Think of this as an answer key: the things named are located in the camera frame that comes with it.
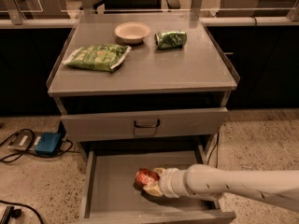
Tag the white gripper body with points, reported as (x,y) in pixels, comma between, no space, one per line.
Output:
(165,181)

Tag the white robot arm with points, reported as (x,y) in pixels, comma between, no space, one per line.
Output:
(279,188)

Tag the open grey lower drawer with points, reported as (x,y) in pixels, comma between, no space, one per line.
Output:
(111,196)

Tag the closed grey upper drawer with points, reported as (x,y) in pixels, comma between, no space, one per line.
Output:
(120,125)

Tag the grey drawer cabinet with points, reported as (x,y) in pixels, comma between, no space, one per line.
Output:
(149,79)

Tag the green soda can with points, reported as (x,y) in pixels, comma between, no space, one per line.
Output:
(170,39)

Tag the blue box on floor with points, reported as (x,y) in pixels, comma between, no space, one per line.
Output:
(48,144)

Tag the green chip bag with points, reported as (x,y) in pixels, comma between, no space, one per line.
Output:
(104,58)

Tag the grey flat floor device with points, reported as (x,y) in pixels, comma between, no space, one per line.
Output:
(25,140)

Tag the white paper bowl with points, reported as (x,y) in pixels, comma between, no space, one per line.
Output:
(132,32)

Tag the black device bottom left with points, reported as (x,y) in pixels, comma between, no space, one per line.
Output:
(10,212)

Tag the clear glass barrier panel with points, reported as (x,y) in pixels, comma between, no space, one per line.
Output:
(19,12)

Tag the black drawer handle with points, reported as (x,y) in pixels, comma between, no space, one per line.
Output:
(146,124)

